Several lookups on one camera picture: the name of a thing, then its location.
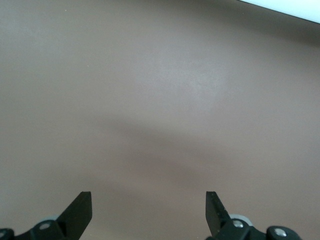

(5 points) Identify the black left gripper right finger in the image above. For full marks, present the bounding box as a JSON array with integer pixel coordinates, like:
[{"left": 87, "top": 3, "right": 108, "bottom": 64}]
[{"left": 205, "top": 191, "right": 267, "bottom": 240}]

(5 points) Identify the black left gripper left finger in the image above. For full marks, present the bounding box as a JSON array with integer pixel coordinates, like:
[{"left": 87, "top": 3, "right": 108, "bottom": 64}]
[{"left": 14, "top": 191, "right": 93, "bottom": 240}]

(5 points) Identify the brown table mat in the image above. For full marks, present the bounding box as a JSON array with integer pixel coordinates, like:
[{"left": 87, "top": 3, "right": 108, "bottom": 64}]
[{"left": 0, "top": 0, "right": 320, "bottom": 240}]

